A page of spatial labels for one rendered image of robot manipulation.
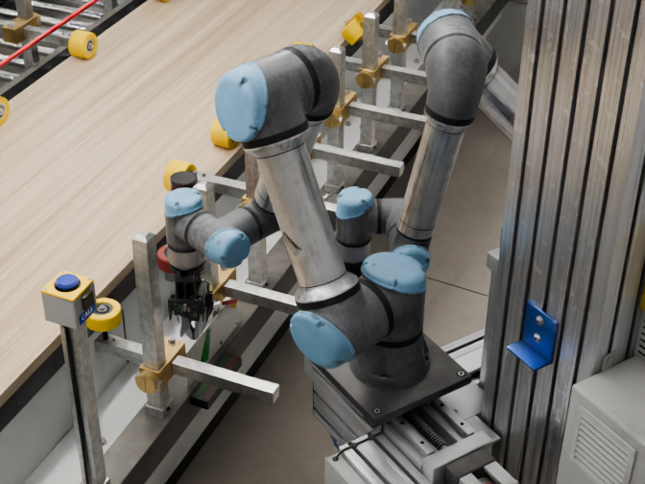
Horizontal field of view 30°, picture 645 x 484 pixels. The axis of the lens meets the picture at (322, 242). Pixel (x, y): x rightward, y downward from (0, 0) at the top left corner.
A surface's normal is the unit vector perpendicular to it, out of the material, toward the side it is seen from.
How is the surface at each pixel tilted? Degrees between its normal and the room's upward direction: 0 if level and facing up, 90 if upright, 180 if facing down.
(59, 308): 90
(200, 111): 0
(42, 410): 90
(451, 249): 0
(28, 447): 90
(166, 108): 0
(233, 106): 83
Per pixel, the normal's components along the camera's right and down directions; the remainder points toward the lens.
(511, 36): -0.40, 0.52
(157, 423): 0.01, -0.82
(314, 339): -0.67, 0.51
